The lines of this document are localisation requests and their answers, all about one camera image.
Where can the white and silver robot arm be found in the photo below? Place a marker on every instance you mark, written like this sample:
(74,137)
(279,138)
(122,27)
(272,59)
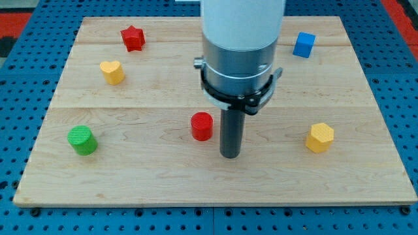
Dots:
(239,39)

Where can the yellow hexagon block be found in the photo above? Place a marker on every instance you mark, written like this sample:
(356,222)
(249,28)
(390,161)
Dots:
(319,138)

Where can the red cylinder block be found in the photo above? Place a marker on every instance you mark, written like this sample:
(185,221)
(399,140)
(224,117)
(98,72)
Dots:
(202,126)

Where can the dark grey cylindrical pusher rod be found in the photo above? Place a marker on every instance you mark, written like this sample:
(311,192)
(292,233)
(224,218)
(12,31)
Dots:
(231,131)

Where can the light wooden board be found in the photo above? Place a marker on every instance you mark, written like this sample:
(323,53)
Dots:
(147,156)

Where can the yellow heart block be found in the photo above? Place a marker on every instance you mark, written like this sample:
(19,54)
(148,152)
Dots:
(112,71)

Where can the red star block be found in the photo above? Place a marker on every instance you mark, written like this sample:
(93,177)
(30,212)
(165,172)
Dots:
(133,38)

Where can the blue cube block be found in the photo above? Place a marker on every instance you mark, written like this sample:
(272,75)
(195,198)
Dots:
(304,44)

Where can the green cylinder block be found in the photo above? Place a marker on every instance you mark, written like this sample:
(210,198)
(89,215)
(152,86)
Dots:
(82,140)

